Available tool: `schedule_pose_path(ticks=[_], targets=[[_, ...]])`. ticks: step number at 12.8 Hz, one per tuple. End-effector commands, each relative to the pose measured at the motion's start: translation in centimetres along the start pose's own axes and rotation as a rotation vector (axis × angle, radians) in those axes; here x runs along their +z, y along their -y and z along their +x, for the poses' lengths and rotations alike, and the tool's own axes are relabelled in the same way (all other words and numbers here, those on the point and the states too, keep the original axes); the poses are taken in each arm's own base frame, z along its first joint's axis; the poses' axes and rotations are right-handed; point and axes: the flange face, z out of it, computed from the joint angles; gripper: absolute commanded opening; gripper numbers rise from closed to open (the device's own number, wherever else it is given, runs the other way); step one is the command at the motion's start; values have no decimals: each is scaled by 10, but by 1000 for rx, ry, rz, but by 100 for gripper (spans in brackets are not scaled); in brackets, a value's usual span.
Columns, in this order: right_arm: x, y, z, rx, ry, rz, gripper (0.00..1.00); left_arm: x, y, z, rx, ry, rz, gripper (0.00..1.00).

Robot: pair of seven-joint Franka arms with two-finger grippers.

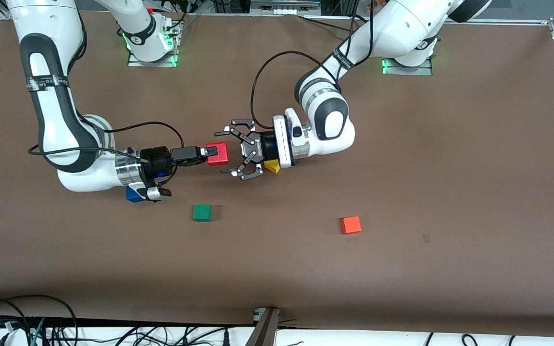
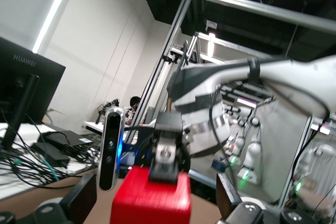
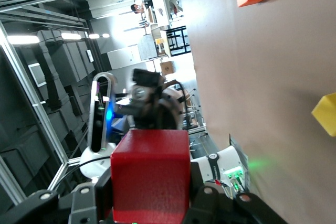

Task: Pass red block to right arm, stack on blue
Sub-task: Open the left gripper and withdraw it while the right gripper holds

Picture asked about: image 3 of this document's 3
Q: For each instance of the black frame shelf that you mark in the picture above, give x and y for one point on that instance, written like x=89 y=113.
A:
x=187 y=40

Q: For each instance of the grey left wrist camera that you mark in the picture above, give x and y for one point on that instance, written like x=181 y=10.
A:
x=98 y=119

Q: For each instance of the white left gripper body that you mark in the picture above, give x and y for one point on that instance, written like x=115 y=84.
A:
x=149 y=100

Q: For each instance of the yellow wooden block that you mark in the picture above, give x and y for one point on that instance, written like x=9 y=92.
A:
x=326 y=115

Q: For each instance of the white desk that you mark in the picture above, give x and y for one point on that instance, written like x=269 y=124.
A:
x=160 y=1

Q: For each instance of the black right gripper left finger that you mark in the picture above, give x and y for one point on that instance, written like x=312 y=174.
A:
x=86 y=205

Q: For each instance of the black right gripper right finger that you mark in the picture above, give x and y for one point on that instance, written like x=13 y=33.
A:
x=207 y=208

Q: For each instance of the seated person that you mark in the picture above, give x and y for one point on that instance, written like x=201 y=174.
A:
x=137 y=8

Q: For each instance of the red wooden block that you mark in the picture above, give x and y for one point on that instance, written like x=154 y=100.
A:
x=149 y=176

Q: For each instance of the cardboard box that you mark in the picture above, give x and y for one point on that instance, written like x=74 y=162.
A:
x=166 y=68

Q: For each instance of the aluminium cage post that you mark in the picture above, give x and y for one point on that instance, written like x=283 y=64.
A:
x=34 y=98

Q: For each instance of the red button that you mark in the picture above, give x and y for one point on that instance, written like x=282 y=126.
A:
x=216 y=182

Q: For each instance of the white cabinet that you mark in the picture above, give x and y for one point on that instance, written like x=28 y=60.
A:
x=123 y=57

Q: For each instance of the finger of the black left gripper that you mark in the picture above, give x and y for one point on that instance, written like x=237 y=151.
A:
x=152 y=123
x=145 y=77

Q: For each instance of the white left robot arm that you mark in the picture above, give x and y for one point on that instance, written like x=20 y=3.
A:
x=225 y=161

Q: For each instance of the white wall panel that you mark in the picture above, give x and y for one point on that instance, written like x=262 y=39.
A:
x=37 y=74

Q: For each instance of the grey cabinet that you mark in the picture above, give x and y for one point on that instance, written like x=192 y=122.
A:
x=147 y=47

